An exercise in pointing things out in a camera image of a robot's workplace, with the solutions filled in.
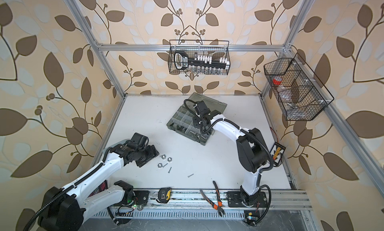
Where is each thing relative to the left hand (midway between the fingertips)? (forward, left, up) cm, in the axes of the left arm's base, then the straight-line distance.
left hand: (156, 154), depth 82 cm
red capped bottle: (+38, -69, +24) cm, 82 cm away
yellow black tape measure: (-19, -7, -4) cm, 20 cm away
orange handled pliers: (-23, -34, -5) cm, 42 cm away
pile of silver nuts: (+1, -2, -7) cm, 7 cm away
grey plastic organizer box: (+24, -12, -3) cm, 27 cm away
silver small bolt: (-7, -7, -8) cm, 12 cm away
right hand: (+20, -23, +4) cm, 31 cm away
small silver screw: (-9, -18, -8) cm, 22 cm away
